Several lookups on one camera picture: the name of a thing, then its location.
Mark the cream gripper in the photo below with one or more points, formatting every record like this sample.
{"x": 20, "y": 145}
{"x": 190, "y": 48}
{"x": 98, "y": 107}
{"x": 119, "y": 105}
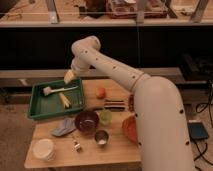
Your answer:
{"x": 69, "y": 76}

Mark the yellow banana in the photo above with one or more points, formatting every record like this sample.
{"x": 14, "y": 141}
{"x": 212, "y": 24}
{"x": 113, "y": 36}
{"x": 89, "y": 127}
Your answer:
{"x": 66, "y": 103}

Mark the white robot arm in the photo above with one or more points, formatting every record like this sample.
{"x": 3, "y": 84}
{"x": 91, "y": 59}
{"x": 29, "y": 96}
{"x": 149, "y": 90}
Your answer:
{"x": 162, "y": 131}

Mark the purple bowl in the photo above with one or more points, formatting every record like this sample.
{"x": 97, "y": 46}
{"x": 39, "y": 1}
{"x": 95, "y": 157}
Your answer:
{"x": 87, "y": 122}

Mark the orange bowl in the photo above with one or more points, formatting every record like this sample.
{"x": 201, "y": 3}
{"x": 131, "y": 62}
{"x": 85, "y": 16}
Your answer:
{"x": 129, "y": 129}

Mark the green plastic tray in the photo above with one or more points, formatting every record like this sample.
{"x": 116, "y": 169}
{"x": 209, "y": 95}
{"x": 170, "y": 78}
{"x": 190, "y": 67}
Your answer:
{"x": 45, "y": 107}

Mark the orange fruit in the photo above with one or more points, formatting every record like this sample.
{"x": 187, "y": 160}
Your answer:
{"x": 100, "y": 92}

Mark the green cucumber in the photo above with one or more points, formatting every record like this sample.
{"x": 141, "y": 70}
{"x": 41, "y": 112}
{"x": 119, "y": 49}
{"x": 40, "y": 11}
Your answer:
{"x": 96, "y": 108}

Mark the grey blue cloth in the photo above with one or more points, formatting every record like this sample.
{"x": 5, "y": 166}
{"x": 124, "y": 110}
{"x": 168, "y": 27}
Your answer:
{"x": 65, "y": 127}

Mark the green cup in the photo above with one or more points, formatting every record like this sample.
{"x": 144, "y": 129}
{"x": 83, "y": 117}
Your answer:
{"x": 105, "y": 117}

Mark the red grape bunch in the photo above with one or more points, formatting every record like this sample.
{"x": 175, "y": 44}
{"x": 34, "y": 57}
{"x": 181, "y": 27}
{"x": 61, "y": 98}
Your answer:
{"x": 131, "y": 103}

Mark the wooden table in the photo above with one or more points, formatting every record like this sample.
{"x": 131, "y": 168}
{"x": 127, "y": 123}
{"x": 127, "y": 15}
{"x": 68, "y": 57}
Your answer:
{"x": 118, "y": 151}

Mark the small metal cup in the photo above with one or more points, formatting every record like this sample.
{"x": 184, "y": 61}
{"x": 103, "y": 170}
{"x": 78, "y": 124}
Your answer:
{"x": 101, "y": 137}

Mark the small metal clip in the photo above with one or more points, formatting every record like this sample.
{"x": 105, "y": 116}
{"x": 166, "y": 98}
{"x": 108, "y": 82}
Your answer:
{"x": 77, "y": 145}

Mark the white plate stack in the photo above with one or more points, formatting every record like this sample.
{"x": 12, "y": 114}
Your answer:
{"x": 44, "y": 149}

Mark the black foot pedal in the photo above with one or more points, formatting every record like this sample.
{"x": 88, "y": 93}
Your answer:
{"x": 197, "y": 131}

